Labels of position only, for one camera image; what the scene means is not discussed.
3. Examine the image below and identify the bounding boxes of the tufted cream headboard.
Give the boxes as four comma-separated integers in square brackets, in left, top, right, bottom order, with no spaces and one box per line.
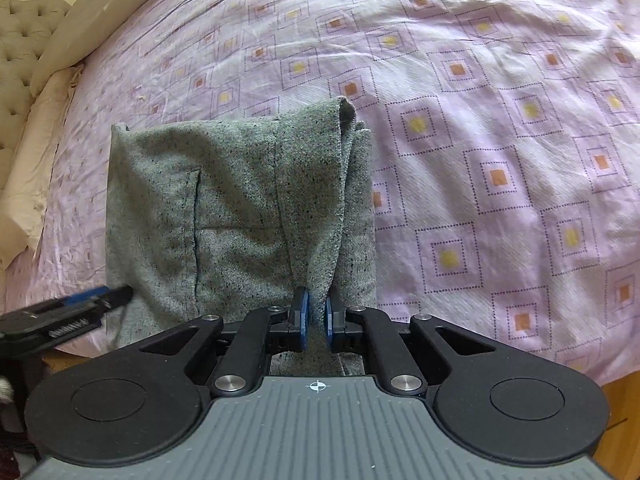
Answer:
[0,0,94,192]

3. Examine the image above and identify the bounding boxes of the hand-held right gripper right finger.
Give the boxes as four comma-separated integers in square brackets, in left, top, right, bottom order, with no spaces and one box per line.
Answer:
[324,297,497,394]

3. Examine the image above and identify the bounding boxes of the cream pillow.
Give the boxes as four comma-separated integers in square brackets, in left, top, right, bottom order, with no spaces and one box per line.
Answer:
[0,67,84,267]

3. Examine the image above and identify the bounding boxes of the pink patterned bed sheet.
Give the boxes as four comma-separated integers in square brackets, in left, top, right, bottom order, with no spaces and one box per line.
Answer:
[5,0,640,387]

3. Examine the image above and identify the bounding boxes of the grey pants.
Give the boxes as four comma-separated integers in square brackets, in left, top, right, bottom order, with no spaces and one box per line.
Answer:
[105,96,379,377]

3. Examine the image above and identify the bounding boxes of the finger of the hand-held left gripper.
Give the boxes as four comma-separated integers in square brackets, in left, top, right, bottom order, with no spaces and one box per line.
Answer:
[64,284,134,312]

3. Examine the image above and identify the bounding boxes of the cream duvet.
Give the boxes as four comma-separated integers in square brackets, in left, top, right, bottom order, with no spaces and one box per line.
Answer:
[30,0,167,97]

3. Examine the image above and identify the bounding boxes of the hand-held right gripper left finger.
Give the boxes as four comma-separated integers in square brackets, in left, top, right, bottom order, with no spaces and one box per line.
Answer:
[139,287,312,394]

